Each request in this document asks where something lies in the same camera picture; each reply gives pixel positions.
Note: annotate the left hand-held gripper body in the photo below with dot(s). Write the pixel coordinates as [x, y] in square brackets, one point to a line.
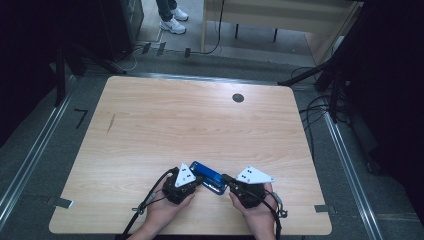
[181, 186]

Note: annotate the grey tape piece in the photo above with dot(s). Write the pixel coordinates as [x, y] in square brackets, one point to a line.
[60, 202]
[321, 208]

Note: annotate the dark curtain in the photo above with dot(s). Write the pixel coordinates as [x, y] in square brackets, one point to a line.
[26, 50]
[390, 83]

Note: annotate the person's left hand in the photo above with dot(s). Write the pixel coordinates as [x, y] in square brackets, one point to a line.
[160, 213]

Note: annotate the black power plug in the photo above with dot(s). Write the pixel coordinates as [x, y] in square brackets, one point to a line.
[187, 52]
[146, 48]
[161, 48]

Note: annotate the person's right hand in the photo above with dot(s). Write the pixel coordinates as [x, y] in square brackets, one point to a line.
[261, 216]

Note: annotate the black metal stand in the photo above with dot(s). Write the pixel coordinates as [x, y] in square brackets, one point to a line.
[60, 76]
[306, 75]

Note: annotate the black tape floor mark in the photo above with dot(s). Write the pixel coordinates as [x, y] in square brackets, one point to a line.
[81, 116]

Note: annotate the light wooden desk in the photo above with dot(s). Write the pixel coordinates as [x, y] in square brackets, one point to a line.
[276, 13]

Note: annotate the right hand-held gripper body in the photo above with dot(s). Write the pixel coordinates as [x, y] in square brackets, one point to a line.
[250, 195]

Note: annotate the black furniture leg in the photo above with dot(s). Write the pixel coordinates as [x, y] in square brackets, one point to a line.
[275, 35]
[236, 30]

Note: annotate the metal floor rail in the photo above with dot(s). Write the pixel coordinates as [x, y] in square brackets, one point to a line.
[353, 180]
[200, 78]
[33, 156]

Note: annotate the round black table grommet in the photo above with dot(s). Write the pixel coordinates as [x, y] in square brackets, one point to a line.
[238, 97]

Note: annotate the black cabinet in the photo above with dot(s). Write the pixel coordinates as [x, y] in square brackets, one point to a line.
[116, 26]

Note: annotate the blue stapler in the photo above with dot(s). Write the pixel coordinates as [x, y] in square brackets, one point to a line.
[208, 175]

